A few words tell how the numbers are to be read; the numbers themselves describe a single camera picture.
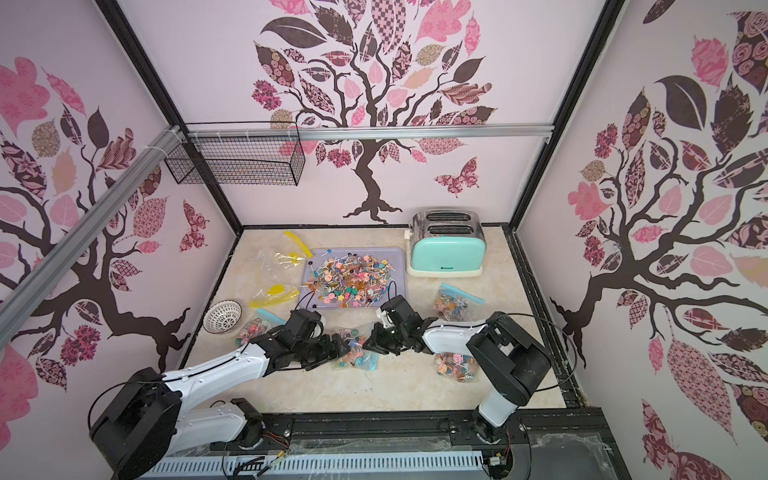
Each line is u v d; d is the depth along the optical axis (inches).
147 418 16.1
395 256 43.4
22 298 19.8
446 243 37.3
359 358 33.0
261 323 36.3
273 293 36.7
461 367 32.8
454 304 37.7
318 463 27.5
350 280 39.8
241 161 47.9
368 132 36.3
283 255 41.7
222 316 36.5
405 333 27.4
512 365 17.9
